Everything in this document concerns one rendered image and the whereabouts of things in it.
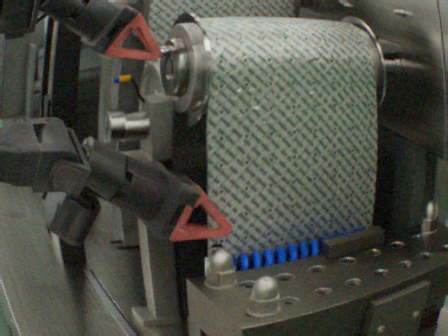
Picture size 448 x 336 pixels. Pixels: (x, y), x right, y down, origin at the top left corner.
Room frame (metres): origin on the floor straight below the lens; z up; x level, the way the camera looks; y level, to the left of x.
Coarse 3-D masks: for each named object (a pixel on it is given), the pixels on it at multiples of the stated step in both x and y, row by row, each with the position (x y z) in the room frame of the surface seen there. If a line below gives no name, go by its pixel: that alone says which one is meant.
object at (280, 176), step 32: (224, 128) 0.95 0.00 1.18; (256, 128) 0.97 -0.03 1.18; (288, 128) 0.98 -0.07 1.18; (320, 128) 1.00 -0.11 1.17; (352, 128) 1.02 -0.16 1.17; (224, 160) 0.95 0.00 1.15; (256, 160) 0.97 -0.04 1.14; (288, 160) 0.98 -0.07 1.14; (320, 160) 1.00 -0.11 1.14; (352, 160) 1.02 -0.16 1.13; (224, 192) 0.95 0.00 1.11; (256, 192) 0.97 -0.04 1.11; (288, 192) 0.98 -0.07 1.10; (320, 192) 1.00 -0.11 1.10; (352, 192) 1.02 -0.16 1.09; (256, 224) 0.97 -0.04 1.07; (288, 224) 0.98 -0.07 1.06; (320, 224) 1.00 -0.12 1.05; (352, 224) 1.02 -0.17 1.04
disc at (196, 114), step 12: (192, 24) 0.98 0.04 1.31; (204, 36) 0.95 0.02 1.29; (204, 48) 0.95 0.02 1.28; (204, 60) 0.94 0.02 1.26; (204, 72) 0.94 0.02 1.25; (204, 84) 0.94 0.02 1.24; (204, 96) 0.94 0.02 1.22; (204, 108) 0.95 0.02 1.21; (180, 120) 1.01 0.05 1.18; (192, 120) 0.98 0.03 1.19
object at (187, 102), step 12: (180, 24) 1.00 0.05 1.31; (168, 36) 1.04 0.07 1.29; (180, 36) 0.99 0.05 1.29; (192, 36) 0.97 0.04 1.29; (192, 48) 0.96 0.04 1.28; (192, 60) 0.95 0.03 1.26; (192, 72) 0.95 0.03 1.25; (192, 84) 0.95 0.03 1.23; (168, 96) 1.03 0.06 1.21; (180, 96) 1.00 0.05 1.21; (192, 96) 0.95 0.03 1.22; (180, 108) 0.99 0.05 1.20; (192, 108) 0.97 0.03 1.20
